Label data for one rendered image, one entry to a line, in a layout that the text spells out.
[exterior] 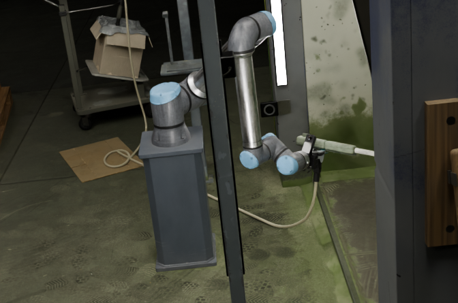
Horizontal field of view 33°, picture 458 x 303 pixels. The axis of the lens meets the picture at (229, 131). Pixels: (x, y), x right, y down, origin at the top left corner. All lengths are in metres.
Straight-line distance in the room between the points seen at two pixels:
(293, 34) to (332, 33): 0.22
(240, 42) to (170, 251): 1.19
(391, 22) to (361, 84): 3.12
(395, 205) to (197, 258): 2.51
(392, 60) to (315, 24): 2.96
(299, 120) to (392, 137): 3.07
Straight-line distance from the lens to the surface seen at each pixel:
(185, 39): 4.54
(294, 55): 4.39
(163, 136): 3.73
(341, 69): 4.45
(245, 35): 3.31
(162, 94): 3.66
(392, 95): 1.43
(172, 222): 3.85
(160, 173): 3.73
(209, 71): 2.36
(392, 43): 1.40
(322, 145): 3.81
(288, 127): 4.52
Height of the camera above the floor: 2.04
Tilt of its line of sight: 21 degrees down
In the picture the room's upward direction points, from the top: 6 degrees counter-clockwise
